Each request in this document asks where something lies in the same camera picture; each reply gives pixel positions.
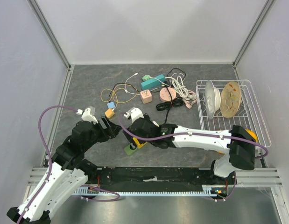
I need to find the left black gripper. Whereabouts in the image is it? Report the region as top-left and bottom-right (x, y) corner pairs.
(83, 115), (122, 151)

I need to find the orange charger plug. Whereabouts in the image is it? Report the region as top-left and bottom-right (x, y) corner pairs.
(105, 108), (115, 119)

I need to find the yellow cube socket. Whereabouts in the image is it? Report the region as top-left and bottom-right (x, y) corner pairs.
(132, 137), (147, 149)

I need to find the green power strip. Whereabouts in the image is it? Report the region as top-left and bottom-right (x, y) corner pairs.
(123, 122), (167, 156)

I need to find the pink round socket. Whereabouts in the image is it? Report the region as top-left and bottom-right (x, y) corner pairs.
(159, 87), (177, 102)

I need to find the pink cable with plug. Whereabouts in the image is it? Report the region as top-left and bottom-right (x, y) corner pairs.
(183, 92), (197, 110)

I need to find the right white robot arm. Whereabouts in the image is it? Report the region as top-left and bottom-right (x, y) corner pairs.
(124, 116), (257, 184)

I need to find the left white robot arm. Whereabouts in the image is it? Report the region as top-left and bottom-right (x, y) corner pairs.
(7, 117), (121, 224)

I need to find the blue charger plug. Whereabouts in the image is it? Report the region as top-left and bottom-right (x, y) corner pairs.
(107, 102), (116, 109)

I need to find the light green plug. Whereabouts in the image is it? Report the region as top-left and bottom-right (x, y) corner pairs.
(142, 75), (150, 81)

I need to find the pink cube socket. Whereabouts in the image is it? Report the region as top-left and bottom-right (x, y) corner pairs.
(140, 90), (152, 104)

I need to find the teal power strip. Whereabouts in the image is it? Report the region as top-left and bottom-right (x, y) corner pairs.
(141, 74), (165, 91)

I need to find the white bowl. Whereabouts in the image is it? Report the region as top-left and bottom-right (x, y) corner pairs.
(204, 80), (221, 119)

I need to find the beige patterned plate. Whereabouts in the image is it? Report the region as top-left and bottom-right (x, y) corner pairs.
(220, 81), (242, 118)

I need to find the yellow bowl right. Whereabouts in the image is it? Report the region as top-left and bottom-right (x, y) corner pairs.
(244, 129), (258, 144)

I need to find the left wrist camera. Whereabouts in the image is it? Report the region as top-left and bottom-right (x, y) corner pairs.
(76, 106), (98, 124)

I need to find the yellow thin cable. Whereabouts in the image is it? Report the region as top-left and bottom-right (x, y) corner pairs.
(99, 81), (140, 108)

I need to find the black coiled cable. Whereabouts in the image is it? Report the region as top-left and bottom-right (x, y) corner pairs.
(155, 98), (186, 124)

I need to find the white usb cable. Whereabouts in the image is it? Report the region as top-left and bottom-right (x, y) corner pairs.
(124, 73), (139, 94)

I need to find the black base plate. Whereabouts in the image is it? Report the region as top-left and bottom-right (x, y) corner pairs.
(87, 167), (235, 193)

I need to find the white coiled cable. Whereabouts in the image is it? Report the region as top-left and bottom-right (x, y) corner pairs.
(166, 74), (196, 100)

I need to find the light blue cable duct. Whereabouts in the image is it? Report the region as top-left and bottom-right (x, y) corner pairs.
(72, 186), (229, 197)

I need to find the white wire dish rack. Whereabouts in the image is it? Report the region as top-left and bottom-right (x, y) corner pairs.
(196, 80), (271, 148)

